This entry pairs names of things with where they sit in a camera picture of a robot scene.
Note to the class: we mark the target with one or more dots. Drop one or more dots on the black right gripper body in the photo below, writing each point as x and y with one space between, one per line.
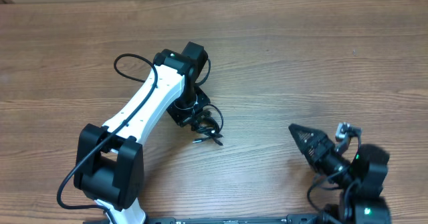
318 149

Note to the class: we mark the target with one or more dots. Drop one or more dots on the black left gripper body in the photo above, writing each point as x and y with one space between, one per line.
186 105

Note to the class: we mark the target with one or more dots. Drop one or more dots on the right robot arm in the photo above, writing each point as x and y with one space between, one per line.
358 170

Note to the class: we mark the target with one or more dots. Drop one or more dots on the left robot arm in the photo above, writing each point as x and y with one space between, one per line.
109 162

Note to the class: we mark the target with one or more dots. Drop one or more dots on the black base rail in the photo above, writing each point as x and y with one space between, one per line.
230 221

